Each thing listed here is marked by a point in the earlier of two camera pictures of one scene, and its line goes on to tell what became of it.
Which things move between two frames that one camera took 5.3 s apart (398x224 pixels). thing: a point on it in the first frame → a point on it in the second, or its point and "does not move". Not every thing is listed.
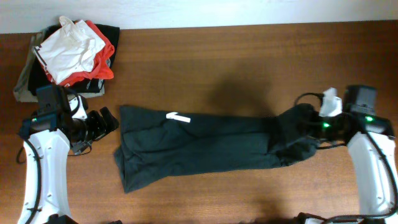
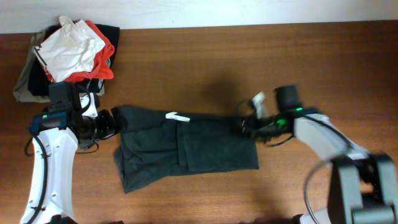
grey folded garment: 22,93 does not move
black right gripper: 313,130 → 250,130
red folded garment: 102,69 does not move
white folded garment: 70,50 does not move
